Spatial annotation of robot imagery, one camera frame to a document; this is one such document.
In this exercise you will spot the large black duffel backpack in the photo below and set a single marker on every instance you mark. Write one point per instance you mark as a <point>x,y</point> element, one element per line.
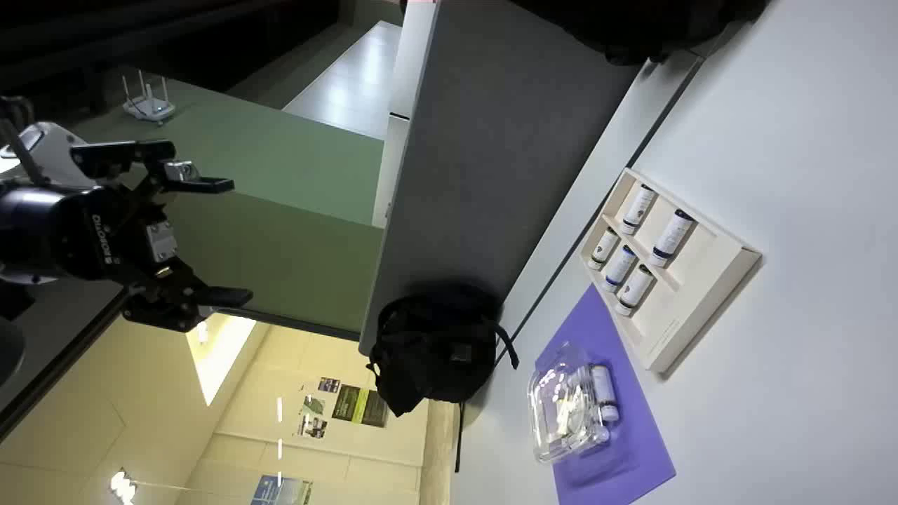
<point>435,346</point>

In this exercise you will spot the small dark wall poster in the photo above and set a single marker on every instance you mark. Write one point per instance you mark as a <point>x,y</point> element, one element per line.
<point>328,384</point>

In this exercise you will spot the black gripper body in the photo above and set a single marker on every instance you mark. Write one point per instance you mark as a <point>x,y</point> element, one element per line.
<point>74,234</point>

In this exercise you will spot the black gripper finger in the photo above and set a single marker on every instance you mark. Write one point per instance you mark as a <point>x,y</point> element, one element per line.
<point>184,177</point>
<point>178,297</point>

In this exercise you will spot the purple mat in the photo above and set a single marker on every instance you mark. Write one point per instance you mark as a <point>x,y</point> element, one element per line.
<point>634,458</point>

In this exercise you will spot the pale photo wall poster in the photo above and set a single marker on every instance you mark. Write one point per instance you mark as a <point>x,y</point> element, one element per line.
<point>313,428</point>

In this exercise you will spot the dark olive wall poster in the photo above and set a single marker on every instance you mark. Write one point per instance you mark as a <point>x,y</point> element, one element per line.
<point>373,409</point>

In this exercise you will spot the light wooden compartment tray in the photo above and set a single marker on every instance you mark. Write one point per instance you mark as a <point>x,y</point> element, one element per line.
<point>711,280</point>

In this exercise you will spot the bright rectangular light panel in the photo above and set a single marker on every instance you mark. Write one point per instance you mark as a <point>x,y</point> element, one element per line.
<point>220,352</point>

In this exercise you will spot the dark wrist camera bar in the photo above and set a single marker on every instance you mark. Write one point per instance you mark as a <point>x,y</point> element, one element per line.
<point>112,153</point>

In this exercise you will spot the bright round lamp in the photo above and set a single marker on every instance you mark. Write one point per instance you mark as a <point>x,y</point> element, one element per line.
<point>122,489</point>

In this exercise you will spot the white router with antennas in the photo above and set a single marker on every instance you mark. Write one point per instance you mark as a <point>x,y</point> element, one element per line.
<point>146,108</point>

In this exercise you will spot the grey desk partition panel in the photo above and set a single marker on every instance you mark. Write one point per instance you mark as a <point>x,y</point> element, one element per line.
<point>487,168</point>

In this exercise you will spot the yellow-green wall poster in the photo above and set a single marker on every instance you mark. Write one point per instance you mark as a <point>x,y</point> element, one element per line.
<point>345,401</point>

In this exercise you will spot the blue wall poster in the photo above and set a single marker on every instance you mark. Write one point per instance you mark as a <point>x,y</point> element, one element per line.
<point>282,492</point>

